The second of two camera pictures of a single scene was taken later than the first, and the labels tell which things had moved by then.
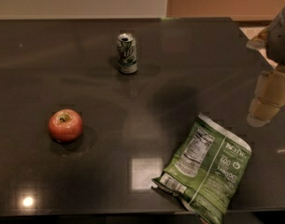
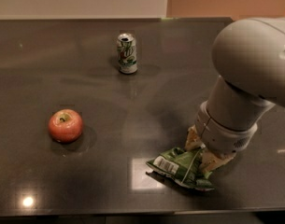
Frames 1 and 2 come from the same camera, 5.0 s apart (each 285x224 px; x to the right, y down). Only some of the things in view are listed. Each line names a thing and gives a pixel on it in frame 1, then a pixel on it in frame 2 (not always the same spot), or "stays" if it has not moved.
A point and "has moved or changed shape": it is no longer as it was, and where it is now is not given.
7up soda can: [126, 53] stays
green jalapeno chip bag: [207, 169] has moved or changed shape
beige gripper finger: [259, 42] → [192, 140]
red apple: [65, 125] stays
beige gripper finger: [273, 91] → [210, 161]
